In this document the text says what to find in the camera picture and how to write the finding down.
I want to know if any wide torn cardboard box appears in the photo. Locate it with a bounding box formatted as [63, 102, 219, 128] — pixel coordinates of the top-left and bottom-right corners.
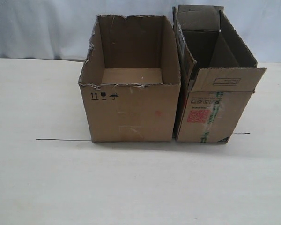
[78, 15, 181, 142]

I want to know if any tall printed cardboard box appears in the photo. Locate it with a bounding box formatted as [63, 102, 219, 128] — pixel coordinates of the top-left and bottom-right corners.
[173, 5, 266, 143]

